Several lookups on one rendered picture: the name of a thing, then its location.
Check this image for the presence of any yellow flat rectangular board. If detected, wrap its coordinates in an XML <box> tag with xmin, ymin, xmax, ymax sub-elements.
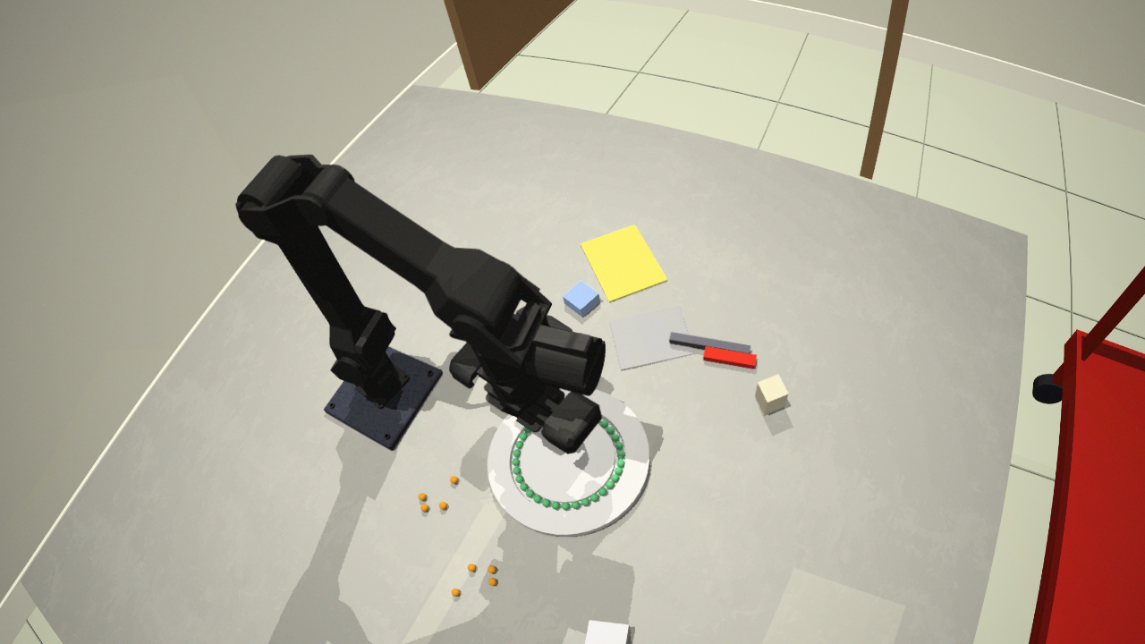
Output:
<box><xmin>581</xmin><ymin>225</ymin><xmax>668</xmax><ymax>303</ymax></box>

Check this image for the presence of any cream cube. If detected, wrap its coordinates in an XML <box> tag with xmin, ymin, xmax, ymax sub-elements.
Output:
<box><xmin>755</xmin><ymin>375</ymin><xmax>788</xmax><ymax>416</ymax></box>

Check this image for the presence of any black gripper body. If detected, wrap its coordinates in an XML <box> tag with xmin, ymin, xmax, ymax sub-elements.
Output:
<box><xmin>449</xmin><ymin>343</ymin><xmax>602</xmax><ymax>454</ymax></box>

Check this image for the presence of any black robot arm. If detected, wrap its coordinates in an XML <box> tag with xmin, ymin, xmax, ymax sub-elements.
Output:
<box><xmin>235</xmin><ymin>154</ymin><xmax>606</xmax><ymax>409</ymax></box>

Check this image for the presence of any white round board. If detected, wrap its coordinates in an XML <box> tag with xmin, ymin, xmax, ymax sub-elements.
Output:
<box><xmin>488</xmin><ymin>388</ymin><xmax>649</xmax><ymax>537</ymax></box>

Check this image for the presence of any light blue cube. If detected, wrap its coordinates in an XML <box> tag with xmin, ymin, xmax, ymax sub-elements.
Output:
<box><xmin>563</xmin><ymin>281</ymin><xmax>600</xmax><ymax>317</ymax></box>

